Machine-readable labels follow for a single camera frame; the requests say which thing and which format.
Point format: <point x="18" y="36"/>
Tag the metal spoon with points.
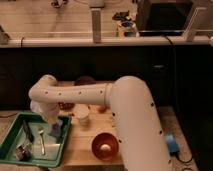
<point x="41" y="131"/>

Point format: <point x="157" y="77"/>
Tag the small red object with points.
<point x="101" y="109"/>

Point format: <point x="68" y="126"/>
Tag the blue round object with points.
<point x="172" y="144"/>

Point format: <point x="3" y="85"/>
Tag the small yellow box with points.
<point x="127" y="29"/>

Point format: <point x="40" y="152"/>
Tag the white paper cup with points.
<point x="82" y="114"/>

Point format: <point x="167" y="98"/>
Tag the white sponge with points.
<point x="47" y="152"/>

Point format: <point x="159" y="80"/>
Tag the dark maroon bowl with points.
<point x="84" y="80"/>

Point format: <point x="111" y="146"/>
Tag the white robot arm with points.
<point x="142" y="143"/>

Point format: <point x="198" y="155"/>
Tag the white egg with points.
<point x="105" y="148"/>

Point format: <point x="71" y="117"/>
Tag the green plastic tray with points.
<point x="16" y="136"/>

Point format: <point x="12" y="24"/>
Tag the black monitor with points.
<point x="168" y="17"/>

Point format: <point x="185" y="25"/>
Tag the red bowl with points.
<point x="105" y="138"/>

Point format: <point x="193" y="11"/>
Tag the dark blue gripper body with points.
<point x="56" y="129"/>

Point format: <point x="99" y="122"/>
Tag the black handled spatula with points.
<point x="27" y="131"/>

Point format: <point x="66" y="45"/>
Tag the white vertical post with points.
<point x="96" y="24"/>

